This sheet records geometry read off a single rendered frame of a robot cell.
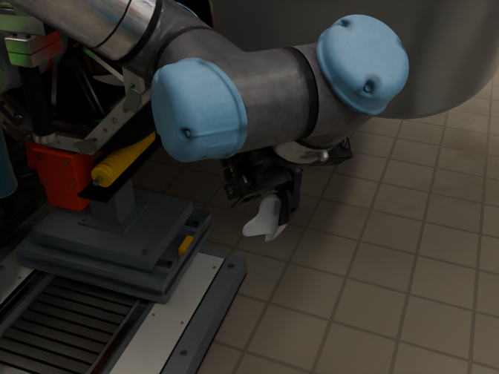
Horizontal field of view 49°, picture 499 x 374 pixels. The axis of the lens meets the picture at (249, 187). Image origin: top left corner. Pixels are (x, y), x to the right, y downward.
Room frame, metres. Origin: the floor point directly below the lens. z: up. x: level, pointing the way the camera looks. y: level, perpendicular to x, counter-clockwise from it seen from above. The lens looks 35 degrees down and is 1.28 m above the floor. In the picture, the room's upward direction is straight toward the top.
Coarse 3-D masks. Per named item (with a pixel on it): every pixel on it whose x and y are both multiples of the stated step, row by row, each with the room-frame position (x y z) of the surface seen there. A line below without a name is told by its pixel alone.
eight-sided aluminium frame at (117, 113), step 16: (128, 80) 1.10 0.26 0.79; (144, 80) 1.13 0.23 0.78; (0, 96) 1.27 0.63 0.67; (128, 96) 1.10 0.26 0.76; (144, 96) 1.10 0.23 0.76; (0, 112) 1.22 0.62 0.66; (16, 112) 1.26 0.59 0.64; (112, 112) 1.12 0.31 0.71; (128, 112) 1.10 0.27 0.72; (16, 128) 1.21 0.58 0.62; (32, 128) 1.20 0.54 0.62; (64, 128) 1.21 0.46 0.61; (80, 128) 1.20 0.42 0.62; (96, 128) 1.13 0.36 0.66; (112, 128) 1.12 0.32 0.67; (48, 144) 1.18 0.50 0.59; (64, 144) 1.17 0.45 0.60; (80, 144) 1.15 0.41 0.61; (96, 144) 1.14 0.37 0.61
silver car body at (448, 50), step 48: (240, 0) 1.12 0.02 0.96; (288, 0) 1.08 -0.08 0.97; (336, 0) 1.05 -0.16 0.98; (384, 0) 1.02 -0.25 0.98; (432, 0) 1.00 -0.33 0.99; (480, 0) 1.00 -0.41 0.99; (240, 48) 1.12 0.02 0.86; (432, 48) 1.00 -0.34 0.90; (480, 48) 1.02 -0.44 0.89; (432, 96) 1.00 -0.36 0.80
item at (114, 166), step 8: (152, 136) 1.35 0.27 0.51; (136, 144) 1.28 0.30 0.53; (144, 144) 1.31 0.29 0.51; (112, 152) 1.23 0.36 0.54; (120, 152) 1.23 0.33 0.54; (128, 152) 1.24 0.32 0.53; (136, 152) 1.26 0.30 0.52; (104, 160) 1.18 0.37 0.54; (112, 160) 1.19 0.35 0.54; (120, 160) 1.20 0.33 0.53; (128, 160) 1.22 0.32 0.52; (96, 168) 1.15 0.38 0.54; (104, 168) 1.15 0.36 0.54; (112, 168) 1.16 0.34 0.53; (120, 168) 1.19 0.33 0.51; (96, 176) 1.15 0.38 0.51; (104, 176) 1.14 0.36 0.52; (112, 176) 1.15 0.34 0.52; (96, 184) 1.12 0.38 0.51; (104, 184) 1.14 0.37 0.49
